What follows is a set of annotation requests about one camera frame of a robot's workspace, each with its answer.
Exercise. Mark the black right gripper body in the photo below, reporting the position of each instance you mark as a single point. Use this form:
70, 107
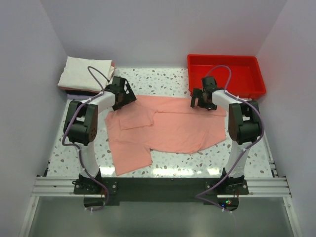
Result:
206, 104

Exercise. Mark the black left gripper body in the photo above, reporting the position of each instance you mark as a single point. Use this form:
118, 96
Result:
126, 98

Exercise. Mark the salmon pink t shirt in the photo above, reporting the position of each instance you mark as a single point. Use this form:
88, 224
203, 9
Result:
165, 124

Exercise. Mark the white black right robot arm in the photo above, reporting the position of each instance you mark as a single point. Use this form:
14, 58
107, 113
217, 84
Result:
245, 126

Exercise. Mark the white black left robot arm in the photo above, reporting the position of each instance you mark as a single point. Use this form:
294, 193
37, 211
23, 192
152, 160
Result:
81, 124

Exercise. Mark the red plastic tray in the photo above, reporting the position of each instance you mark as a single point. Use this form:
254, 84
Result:
242, 72

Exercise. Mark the white folded t shirt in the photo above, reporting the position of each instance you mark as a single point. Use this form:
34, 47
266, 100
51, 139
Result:
85, 74

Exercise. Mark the lavender folded t shirt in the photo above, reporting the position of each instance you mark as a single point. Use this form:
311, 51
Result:
76, 97

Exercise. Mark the black folded t shirt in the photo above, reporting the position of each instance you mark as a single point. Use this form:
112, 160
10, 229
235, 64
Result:
87, 90

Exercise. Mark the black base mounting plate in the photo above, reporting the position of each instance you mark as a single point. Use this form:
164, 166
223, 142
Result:
113, 191

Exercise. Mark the aluminium frame rail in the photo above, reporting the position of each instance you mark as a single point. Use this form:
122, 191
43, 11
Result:
53, 187

